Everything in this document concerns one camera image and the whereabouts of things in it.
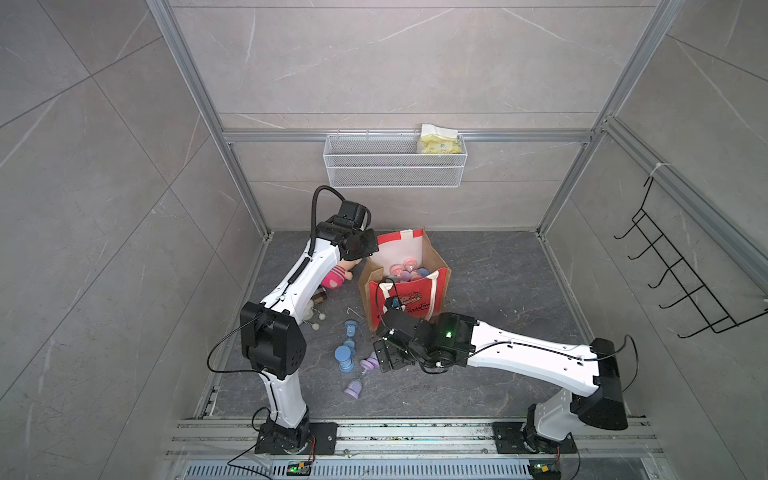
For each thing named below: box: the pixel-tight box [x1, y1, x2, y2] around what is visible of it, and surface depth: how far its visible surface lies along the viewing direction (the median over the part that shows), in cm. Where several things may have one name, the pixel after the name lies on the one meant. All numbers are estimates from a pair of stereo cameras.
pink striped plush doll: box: [322, 258, 362, 289], surface depth 102 cm
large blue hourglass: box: [334, 345, 355, 373], surface depth 81 cm
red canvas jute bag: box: [358, 228, 451, 331], surface depth 92 cm
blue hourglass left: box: [344, 320, 359, 357], surface depth 91 cm
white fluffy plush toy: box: [302, 299, 326, 331], surface depth 95 cm
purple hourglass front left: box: [344, 380, 363, 399], surface depth 81 cm
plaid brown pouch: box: [310, 284, 328, 305], surface depth 100 cm
